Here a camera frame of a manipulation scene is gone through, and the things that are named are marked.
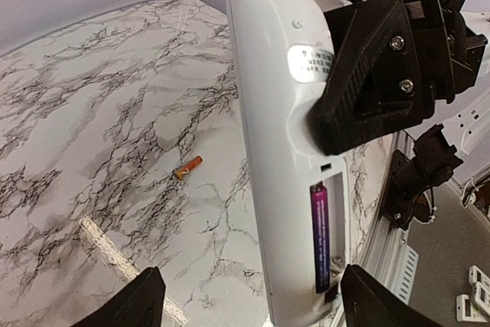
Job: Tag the aluminium front rail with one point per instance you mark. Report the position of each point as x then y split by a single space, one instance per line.
379 244

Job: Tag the white remote control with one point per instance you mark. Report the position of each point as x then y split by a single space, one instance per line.
283 53

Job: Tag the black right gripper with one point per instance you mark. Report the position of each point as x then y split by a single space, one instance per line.
393 58

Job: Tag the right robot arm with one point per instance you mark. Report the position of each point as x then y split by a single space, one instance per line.
394 59

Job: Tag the orange battery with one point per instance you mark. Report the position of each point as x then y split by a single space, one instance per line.
186 169

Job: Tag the purple blue battery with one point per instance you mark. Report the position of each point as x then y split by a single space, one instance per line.
320 228

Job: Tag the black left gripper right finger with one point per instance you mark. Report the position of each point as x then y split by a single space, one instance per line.
368 303

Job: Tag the white devices on floor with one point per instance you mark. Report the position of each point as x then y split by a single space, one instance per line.
475 306

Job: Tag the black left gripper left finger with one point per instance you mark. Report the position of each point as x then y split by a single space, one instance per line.
139 303

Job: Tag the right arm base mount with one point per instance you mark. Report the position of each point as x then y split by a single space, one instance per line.
433 164

